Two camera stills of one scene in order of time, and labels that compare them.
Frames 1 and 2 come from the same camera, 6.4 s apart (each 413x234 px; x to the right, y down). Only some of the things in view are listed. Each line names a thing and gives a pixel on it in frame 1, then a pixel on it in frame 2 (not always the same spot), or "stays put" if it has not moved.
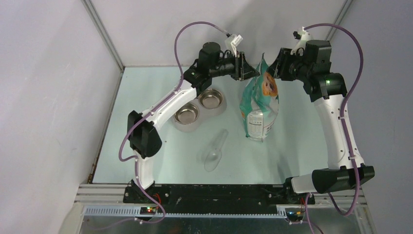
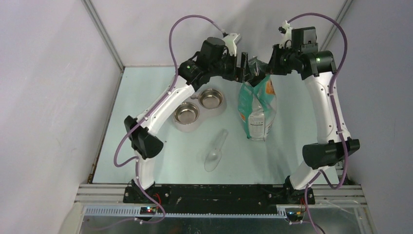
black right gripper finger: x=273 y=69 → x=257 y=79
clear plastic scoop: x=214 y=158 stays put
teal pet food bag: x=260 y=102 stays put
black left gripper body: x=235 y=69 stays put
